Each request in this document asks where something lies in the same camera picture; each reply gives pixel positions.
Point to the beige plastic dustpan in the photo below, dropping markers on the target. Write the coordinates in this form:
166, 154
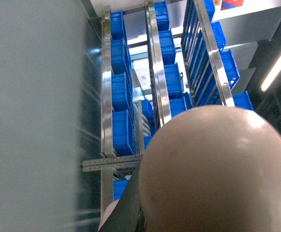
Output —
209, 169

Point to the blue bin on shelf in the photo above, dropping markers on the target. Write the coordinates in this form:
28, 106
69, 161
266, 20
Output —
124, 142

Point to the steel shelf rack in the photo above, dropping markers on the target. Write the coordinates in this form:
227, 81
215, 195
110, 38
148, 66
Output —
200, 50

